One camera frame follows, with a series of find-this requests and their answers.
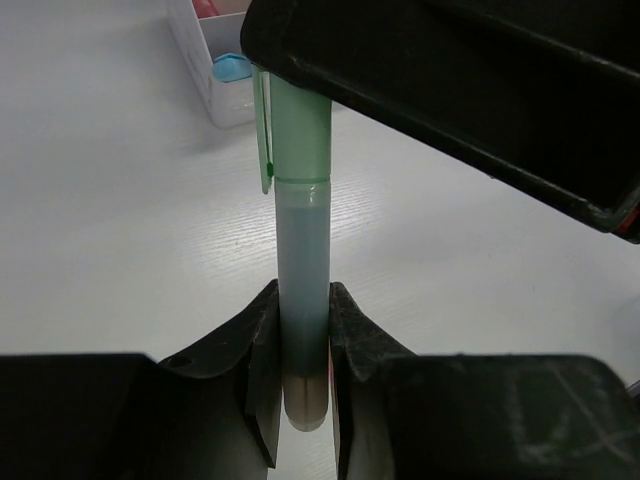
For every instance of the white left organizer box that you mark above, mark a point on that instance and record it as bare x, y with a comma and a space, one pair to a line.
207, 34

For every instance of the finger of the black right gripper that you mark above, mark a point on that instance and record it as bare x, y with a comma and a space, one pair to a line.
541, 95

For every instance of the green highlighter cap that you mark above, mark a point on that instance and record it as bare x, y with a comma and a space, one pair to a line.
294, 132

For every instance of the blue highlighter cap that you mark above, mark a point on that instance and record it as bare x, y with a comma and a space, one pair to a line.
231, 67

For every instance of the green highlighter pen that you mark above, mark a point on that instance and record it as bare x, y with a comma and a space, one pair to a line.
303, 255

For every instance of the pink highlighter pen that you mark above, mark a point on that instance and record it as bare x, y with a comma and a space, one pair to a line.
205, 8

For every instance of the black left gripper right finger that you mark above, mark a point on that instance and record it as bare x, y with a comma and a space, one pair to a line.
401, 415

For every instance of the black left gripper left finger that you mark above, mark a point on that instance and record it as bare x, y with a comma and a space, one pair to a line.
209, 411

